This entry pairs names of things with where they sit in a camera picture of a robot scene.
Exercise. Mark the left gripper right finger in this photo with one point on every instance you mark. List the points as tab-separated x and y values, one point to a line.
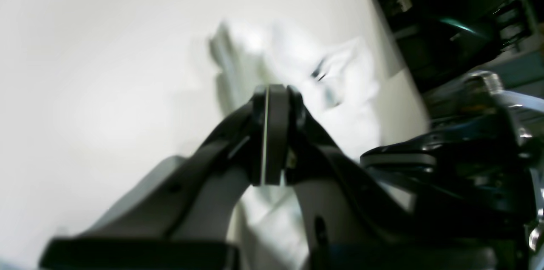
350	221

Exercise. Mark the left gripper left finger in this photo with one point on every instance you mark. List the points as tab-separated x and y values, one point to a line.
183	222

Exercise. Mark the white printed t-shirt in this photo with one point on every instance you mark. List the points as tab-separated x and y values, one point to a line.
313	110

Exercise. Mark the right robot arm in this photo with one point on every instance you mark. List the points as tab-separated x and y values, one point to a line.
477	175

